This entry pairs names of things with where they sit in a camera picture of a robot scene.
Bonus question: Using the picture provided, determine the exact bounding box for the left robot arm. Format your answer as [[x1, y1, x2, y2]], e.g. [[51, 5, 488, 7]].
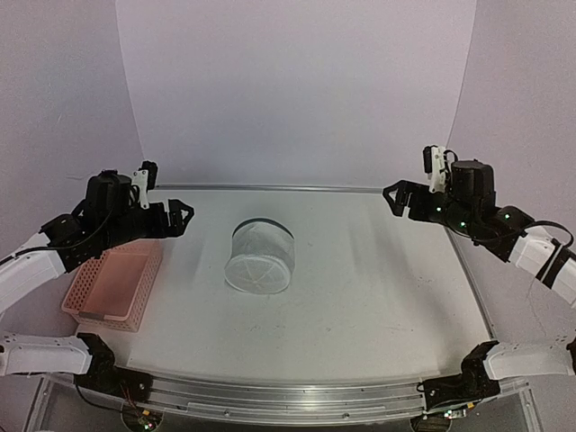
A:
[[1, 161, 194, 393]]

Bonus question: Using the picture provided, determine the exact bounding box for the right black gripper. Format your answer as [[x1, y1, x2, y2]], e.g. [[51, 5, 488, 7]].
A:
[[383, 182, 478, 238]]

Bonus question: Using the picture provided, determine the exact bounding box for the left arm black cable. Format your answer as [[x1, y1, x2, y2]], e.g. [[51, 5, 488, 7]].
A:
[[0, 242, 59, 266]]

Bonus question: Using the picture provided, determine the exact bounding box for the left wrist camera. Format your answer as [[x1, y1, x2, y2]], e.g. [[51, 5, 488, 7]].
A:
[[130, 160, 158, 210]]

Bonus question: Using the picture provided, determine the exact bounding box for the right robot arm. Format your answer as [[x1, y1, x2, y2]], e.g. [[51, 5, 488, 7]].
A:
[[382, 157, 575, 399]]

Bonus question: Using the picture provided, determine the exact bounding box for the white mesh laundry bag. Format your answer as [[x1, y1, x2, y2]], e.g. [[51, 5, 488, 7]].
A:
[[224, 218, 295, 295]]

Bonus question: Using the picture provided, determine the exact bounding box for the aluminium front rail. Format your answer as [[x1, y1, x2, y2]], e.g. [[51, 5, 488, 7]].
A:
[[51, 369, 534, 425]]

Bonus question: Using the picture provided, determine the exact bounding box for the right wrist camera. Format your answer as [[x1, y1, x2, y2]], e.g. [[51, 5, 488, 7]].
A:
[[423, 145, 451, 194]]

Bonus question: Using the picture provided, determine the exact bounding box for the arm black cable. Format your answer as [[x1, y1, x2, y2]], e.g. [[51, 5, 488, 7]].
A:
[[517, 219, 576, 253], [0, 242, 59, 266]]

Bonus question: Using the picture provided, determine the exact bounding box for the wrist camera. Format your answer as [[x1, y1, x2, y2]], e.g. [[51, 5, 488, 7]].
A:
[[423, 145, 451, 194], [130, 160, 158, 210]]

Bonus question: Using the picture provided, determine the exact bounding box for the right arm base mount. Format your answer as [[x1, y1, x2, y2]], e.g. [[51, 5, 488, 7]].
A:
[[417, 340, 500, 412]]

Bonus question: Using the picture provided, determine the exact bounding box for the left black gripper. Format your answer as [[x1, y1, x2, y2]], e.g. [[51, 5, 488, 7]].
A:
[[99, 199, 194, 251]]

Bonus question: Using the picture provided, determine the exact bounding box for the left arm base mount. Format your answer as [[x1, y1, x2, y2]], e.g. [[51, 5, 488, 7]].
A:
[[74, 333, 153, 402]]

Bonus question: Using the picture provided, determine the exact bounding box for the pink perforated plastic basket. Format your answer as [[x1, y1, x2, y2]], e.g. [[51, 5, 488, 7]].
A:
[[61, 239, 163, 332]]

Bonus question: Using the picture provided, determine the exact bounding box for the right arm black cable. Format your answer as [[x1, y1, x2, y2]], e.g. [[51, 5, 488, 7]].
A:
[[517, 219, 576, 253]]

